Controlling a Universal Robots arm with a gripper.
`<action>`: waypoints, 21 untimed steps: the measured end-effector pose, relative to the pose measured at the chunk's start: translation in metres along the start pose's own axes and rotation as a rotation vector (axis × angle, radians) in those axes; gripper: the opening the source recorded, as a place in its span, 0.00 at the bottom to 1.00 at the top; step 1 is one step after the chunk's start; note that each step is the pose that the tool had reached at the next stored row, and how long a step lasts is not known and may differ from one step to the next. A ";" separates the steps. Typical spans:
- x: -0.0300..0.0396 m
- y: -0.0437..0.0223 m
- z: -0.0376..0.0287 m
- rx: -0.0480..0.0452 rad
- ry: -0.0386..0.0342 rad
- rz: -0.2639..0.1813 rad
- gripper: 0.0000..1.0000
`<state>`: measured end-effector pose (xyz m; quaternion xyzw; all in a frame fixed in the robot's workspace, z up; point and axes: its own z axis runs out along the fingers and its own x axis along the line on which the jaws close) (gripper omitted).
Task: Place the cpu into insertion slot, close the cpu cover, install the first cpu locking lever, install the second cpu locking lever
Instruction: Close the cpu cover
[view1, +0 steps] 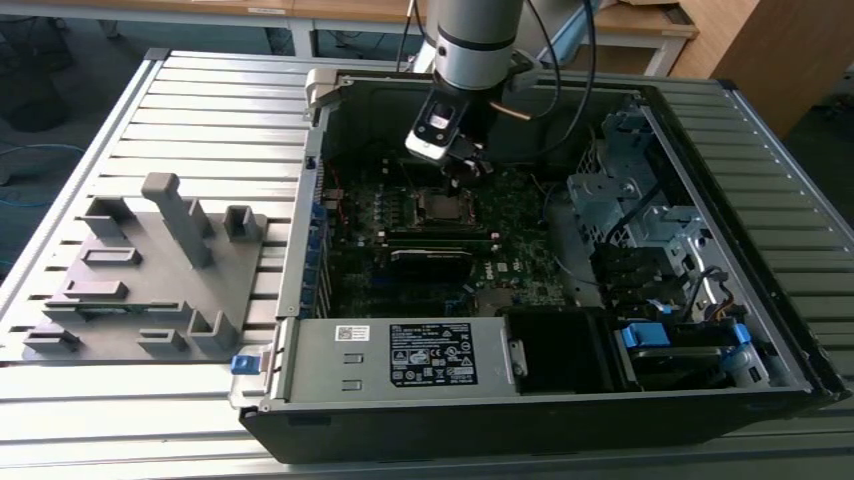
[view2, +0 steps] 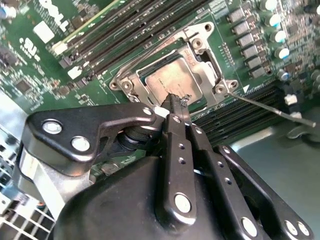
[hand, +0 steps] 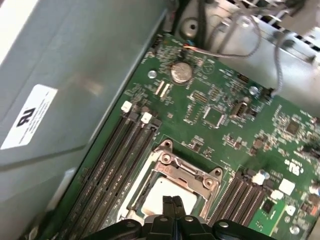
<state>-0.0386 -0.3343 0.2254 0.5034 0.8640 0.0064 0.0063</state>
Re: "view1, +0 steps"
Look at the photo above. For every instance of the silver CPU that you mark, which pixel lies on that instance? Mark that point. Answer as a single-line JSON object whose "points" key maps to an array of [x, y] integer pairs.
{"points": [[446, 209]]}

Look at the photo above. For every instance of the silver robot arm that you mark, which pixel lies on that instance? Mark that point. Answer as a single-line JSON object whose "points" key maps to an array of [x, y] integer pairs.
{"points": [[474, 50]]}

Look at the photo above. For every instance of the CPU socket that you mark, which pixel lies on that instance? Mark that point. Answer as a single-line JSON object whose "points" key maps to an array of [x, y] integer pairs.
{"points": [[449, 226]]}

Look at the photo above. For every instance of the white-clipped RAM slot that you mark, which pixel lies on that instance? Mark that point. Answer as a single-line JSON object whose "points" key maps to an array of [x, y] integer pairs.
{"points": [[441, 245], [434, 233]]}

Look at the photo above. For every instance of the silver drive cage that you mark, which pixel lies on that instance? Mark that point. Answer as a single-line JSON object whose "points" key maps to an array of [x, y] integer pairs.
{"points": [[594, 192]]}

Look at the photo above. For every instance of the green motherboard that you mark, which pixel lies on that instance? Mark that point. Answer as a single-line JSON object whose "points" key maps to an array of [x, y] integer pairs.
{"points": [[528, 250]]}

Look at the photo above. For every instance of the black graphics card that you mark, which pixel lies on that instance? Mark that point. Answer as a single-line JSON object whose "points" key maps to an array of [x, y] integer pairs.
{"points": [[428, 272]]}

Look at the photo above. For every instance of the silver chipset heatsink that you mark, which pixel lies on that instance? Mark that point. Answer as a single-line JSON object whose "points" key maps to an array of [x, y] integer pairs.
{"points": [[496, 300]]}

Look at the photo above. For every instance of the wooden cabinet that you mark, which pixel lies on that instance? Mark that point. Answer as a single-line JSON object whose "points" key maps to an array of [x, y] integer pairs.
{"points": [[788, 50]]}

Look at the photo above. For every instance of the hard disk in blue carrier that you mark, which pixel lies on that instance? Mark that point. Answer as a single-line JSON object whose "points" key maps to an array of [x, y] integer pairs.
{"points": [[644, 334]]}

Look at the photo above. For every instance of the silver power supply unit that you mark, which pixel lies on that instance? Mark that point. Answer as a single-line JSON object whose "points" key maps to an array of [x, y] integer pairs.
{"points": [[314, 360]]}

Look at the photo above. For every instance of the grey parts rack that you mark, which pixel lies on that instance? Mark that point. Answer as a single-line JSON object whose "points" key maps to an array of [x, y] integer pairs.
{"points": [[167, 300]]}

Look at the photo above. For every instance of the blue case latch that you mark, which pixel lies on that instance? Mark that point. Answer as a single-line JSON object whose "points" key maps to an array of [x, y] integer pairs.
{"points": [[243, 365]]}

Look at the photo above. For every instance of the black PC case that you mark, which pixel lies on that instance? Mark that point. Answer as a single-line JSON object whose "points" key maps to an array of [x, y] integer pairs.
{"points": [[468, 440]]}

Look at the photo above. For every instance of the green RAM stick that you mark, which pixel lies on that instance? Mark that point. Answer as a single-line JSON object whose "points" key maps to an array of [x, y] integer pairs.
{"points": [[107, 310]]}

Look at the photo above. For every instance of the black office chair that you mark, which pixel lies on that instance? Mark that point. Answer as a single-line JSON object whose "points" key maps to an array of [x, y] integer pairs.
{"points": [[34, 100]]}

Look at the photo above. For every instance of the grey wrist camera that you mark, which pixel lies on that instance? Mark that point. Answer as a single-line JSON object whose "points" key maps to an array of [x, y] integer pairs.
{"points": [[437, 130]]}

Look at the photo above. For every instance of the wooden desk white frame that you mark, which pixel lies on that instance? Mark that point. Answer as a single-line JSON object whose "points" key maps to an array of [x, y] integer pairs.
{"points": [[134, 4], [661, 27]]}

